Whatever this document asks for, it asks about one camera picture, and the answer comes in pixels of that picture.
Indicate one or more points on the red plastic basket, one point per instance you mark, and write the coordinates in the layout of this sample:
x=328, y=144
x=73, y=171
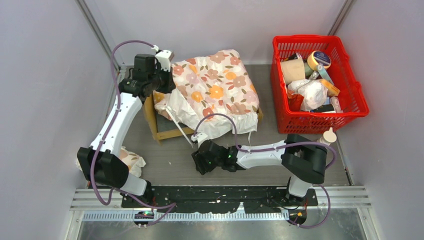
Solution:
x=336, y=112

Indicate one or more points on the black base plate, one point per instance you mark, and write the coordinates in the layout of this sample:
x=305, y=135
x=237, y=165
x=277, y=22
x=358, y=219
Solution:
x=226, y=199

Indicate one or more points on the small floral pillow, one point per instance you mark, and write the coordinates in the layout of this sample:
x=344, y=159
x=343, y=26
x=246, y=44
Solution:
x=130, y=162

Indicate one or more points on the large floral cushion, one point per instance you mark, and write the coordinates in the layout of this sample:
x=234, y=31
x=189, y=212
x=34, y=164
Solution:
x=219, y=76

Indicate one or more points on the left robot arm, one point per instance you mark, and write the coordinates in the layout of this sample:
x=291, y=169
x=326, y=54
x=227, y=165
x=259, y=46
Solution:
x=113, y=133

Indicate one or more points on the green bottle with beige cap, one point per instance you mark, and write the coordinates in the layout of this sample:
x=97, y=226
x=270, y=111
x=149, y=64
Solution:
x=328, y=137

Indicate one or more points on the white crumpled plastic bag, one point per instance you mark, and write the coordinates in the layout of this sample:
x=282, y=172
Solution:
x=313, y=92

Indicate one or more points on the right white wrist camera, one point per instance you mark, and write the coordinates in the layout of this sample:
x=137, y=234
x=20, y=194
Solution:
x=198, y=138

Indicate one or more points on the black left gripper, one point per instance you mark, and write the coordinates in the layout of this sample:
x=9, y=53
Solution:
x=170, y=84

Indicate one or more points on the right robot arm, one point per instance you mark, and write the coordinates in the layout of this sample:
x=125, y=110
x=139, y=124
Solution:
x=306, y=160

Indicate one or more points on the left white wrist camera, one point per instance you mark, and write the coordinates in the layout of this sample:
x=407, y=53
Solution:
x=164, y=57

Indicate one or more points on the yellow tape roll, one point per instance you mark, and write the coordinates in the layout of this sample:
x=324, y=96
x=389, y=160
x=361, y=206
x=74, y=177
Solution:
x=317, y=58

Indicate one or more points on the wooden pet bed frame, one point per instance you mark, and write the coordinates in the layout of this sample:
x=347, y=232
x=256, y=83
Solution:
x=173, y=115

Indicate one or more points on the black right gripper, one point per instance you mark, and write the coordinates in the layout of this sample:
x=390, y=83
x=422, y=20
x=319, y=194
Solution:
x=201, y=166

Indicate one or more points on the aluminium rail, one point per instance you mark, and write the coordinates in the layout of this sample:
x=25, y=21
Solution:
x=87, y=208

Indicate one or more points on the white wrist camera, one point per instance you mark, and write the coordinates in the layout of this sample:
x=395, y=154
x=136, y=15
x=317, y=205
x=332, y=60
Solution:
x=198, y=138
x=164, y=57

